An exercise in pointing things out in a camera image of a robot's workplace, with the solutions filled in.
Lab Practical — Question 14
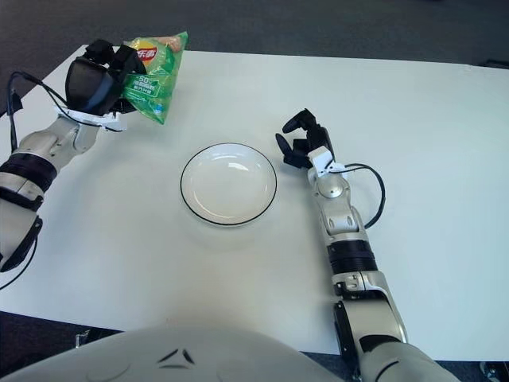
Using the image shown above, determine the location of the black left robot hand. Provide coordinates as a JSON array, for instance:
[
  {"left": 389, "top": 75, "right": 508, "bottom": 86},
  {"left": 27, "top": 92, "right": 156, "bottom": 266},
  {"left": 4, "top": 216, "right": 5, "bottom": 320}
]
[{"left": 64, "top": 38, "right": 140, "bottom": 116}]

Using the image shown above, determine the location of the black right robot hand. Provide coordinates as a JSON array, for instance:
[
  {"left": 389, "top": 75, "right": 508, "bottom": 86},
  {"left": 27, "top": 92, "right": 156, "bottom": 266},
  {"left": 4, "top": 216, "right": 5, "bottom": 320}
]
[{"left": 274, "top": 107, "right": 335, "bottom": 170}]

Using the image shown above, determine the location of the green potato chip bag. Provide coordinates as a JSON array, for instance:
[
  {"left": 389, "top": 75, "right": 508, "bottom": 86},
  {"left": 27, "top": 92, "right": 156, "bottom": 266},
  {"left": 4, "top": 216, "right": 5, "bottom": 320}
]
[{"left": 119, "top": 31, "right": 189, "bottom": 127}]

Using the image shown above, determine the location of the white plate with black rim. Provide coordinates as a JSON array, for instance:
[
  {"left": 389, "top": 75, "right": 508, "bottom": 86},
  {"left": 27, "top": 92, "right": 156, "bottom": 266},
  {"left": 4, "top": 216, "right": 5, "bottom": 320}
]
[{"left": 180, "top": 142, "right": 278, "bottom": 228}]

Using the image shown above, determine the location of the grey robot torso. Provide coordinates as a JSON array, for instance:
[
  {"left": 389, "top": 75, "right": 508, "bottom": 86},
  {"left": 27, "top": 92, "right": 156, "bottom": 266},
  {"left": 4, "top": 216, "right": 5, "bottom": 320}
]
[{"left": 0, "top": 324, "right": 363, "bottom": 382}]

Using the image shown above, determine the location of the table caster wheel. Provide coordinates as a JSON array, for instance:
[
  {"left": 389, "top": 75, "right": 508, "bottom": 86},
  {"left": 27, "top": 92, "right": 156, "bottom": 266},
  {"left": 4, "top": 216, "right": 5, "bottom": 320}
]
[{"left": 480, "top": 362, "right": 503, "bottom": 382}]

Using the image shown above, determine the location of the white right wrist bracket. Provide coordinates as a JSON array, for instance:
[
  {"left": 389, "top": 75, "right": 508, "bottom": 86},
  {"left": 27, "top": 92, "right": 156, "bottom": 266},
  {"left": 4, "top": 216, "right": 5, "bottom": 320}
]
[{"left": 309, "top": 146, "right": 351, "bottom": 178}]

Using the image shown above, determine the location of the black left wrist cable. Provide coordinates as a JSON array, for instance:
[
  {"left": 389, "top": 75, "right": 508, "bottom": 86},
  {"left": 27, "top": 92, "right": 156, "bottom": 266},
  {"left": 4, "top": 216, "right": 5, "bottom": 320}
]
[{"left": 6, "top": 71, "right": 71, "bottom": 152}]

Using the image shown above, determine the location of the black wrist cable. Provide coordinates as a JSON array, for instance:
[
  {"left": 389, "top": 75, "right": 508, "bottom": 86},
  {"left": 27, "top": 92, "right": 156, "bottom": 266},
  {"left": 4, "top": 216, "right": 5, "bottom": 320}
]
[
  {"left": 6, "top": 71, "right": 71, "bottom": 152},
  {"left": 344, "top": 162, "right": 386, "bottom": 230}
]

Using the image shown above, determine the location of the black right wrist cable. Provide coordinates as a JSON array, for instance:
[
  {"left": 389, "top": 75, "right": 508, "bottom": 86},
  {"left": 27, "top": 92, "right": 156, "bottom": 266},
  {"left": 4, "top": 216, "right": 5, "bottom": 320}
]
[{"left": 344, "top": 162, "right": 386, "bottom": 230}]

